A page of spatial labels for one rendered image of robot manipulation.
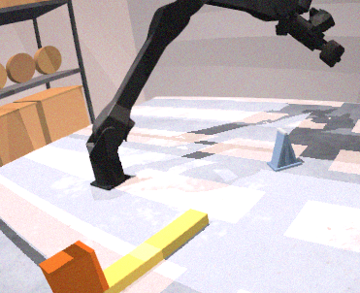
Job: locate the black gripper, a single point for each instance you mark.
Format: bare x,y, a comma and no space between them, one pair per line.
330,54

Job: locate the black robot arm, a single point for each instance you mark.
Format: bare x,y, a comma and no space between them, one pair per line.
114,123

